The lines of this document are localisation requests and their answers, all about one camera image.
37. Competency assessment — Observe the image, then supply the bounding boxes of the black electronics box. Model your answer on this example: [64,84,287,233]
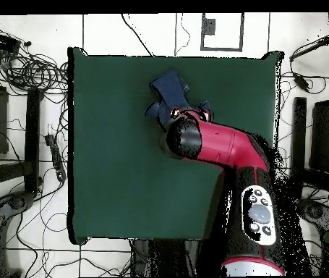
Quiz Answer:
[0,30,22,54]

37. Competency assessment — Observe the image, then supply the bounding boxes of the dark grey square plate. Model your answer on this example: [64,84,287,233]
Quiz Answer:
[201,17,216,36]

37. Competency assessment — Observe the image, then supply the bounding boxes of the black stand bar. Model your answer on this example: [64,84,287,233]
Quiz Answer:
[289,96,307,200]
[24,87,43,194]

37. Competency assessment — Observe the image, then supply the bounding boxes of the black power strip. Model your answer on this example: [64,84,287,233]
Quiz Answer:
[44,133,67,182]

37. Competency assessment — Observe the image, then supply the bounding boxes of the blue denim jeans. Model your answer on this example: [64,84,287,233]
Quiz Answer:
[145,68,213,128]

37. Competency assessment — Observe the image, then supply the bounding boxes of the black rod with cable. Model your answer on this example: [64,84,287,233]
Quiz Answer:
[289,33,329,63]

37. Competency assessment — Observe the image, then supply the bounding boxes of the long black cable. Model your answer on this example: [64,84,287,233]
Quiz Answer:
[120,13,155,57]

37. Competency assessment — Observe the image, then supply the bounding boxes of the tangled black cable bundle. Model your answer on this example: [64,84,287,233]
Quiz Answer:
[0,43,69,96]

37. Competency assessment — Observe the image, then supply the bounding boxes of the grey square floor frame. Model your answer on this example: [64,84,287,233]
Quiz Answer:
[200,12,245,52]

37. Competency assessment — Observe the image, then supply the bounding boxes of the black power adapter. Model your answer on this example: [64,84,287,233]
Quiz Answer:
[292,72,310,91]

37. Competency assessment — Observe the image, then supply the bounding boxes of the dark green table cloth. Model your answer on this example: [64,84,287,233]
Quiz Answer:
[67,46,283,244]

